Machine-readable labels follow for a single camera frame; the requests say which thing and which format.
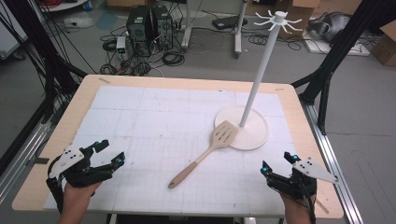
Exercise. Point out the white round table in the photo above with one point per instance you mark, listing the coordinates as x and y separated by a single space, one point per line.
65 5

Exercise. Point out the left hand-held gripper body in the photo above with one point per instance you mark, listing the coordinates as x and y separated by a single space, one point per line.
67 158

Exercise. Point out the small silver box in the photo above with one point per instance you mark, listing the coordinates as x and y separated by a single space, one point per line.
121 46

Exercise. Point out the white gridded mat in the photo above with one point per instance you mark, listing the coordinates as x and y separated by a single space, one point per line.
140 124

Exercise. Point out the black metal frame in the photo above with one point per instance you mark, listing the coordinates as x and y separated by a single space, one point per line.
46 62
330 62

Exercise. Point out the large cardboard box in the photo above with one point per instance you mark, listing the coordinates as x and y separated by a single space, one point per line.
306 12

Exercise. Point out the person's left hand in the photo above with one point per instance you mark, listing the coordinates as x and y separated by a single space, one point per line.
77 199

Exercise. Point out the white hook stand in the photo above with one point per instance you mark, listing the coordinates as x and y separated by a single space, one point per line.
258 77

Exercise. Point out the flat black device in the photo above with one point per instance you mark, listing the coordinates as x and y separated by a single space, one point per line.
229 22

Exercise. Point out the grey bag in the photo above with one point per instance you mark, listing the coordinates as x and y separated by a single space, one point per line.
331 26

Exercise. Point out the beige slotted spatula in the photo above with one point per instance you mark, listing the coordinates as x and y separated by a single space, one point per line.
186 172

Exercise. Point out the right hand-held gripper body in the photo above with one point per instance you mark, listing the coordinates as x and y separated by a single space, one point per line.
306 174

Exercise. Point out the white stand leg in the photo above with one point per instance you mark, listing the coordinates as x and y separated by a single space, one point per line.
239 34
186 31

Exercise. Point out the black computer tower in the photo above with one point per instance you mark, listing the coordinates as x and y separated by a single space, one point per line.
138 28
162 26

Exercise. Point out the person's right hand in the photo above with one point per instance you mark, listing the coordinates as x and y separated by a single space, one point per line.
295 210

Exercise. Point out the white floor board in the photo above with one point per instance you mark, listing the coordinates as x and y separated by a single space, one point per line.
342 48

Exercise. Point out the aluminium rail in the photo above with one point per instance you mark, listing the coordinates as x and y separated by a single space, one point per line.
21 158
333 161

